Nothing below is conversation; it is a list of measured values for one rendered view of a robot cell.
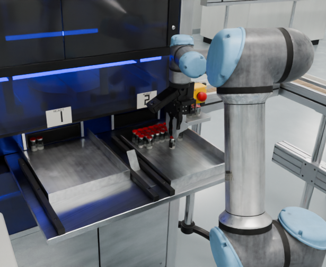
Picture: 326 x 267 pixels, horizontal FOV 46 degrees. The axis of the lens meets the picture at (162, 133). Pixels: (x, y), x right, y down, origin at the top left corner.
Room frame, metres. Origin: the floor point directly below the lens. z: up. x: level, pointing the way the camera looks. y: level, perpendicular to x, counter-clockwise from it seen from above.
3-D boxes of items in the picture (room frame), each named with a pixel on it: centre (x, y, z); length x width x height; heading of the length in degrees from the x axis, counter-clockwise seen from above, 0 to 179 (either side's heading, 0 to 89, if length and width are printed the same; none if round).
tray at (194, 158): (1.18, -0.05, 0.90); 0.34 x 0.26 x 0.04; 33
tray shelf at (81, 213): (1.13, 0.12, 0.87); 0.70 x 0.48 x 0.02; 124
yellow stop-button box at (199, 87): (1.52, -0.13, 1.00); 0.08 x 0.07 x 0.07; 34
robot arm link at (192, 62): (1.15, -0.09, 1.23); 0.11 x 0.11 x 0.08; 14
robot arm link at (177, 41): (1.24, -0.05, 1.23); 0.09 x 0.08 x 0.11; 14
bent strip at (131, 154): (1.05, 0.07, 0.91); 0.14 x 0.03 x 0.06; 34
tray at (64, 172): (1.09, 0.30, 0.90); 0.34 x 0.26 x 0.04; 34
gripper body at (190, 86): (1.25, -0.06, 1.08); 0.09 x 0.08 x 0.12; 123
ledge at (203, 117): (1.56, -0.12, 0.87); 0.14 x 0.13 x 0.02; 34
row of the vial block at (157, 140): (1.28, 0.01, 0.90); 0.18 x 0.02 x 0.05; 123
